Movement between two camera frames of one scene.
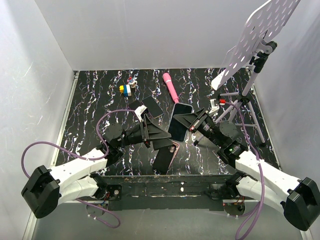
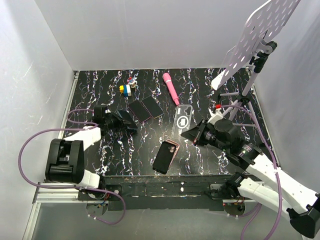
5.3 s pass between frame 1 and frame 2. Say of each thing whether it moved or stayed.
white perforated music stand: stayed
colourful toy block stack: stayed
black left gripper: moved
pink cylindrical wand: stayed
